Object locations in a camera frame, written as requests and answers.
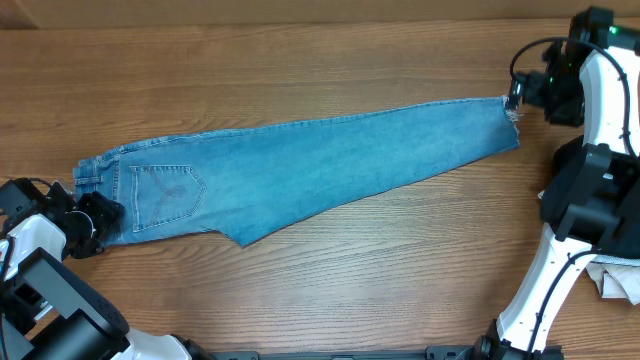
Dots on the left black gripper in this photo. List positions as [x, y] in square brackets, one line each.
[105, 212]

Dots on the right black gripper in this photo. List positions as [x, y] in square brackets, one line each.
[523, 89]

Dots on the blue denim jeans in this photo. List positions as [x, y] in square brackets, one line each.
[250, 182]

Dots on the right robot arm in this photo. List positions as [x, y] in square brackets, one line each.
[610, 80]

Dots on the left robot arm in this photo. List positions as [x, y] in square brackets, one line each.
[47, 311]

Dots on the black folded garment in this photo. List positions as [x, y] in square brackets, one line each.
[594, 197]

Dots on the beige folded cloth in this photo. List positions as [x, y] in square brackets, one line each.
[615, 277]

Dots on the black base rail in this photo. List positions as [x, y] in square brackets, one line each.
[438, 352]

